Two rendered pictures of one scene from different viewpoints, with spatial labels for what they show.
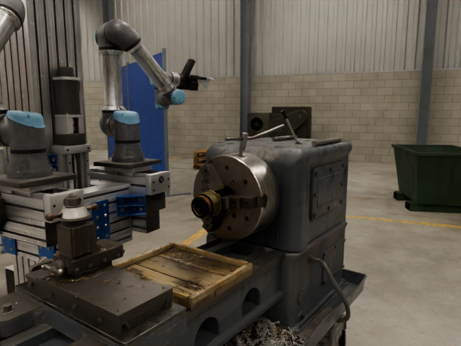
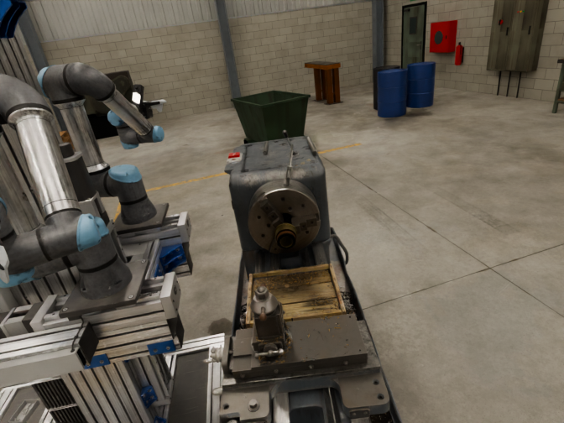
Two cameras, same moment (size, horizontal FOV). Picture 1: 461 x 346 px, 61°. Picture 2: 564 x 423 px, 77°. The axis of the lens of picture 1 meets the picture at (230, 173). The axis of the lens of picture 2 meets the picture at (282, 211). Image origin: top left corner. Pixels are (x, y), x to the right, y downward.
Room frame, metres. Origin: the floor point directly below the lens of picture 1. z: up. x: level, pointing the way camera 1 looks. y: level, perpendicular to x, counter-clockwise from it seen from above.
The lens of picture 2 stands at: (0.28, 0.79, 1.80)
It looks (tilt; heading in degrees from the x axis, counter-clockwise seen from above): 26 degrees down; 325
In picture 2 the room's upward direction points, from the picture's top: 8 degrees counter-clockwise
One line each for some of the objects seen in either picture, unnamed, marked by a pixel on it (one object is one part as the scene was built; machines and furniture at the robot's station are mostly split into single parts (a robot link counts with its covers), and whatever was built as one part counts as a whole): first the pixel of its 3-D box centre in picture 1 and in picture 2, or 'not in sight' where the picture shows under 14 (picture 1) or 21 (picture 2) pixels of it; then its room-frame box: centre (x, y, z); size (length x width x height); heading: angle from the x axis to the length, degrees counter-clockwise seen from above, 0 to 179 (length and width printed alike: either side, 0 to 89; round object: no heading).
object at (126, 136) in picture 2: (163, 98); (131, 136); (2.09, 0.35, 1.46); 0.11 x 0.08 x 0.11; 39
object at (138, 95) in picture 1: (129, 121); not in sight; (8.04, 2.05, 1.18); 4.12 x 0.80 x 2.35; 30
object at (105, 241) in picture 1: (86, 259); (270, 330); (1.01, 0.39, 0.99); 0.20 x 0.10 x 0.05; 144
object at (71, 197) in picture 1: (72, 199); (261, 292); (0.99, 0.41, 1.17); 0.04 x 0.04 x 0.03
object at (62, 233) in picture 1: (77, 235); (268, 316); (0.99, 0.40, 1.07); 0.07 x 0.07 x 0.10; 54
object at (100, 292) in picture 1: (90, 285); (292, 346); (0.95, 0.36, 0.95); 0.43 x 0.17 x 0.05; 54
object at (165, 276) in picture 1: (180, 270); (293, 295); (1.19, 0.16, 0.89); 0.36 x 0.30 x 0.04; 54
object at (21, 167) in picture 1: (29, 161); (101, 270); (1.40, 0.73, 1.21); 0.15 x 0.15 x 0.10
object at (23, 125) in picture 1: (25, 129); (86, 240); (1.40, 0.74, 1.33); 0.13 x 0.12 x 0.14; 82
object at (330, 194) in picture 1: (280, 184); (277, 187); (1.76, -0.23, 1.06); 0.59 x 0.48 x 0.39; 144
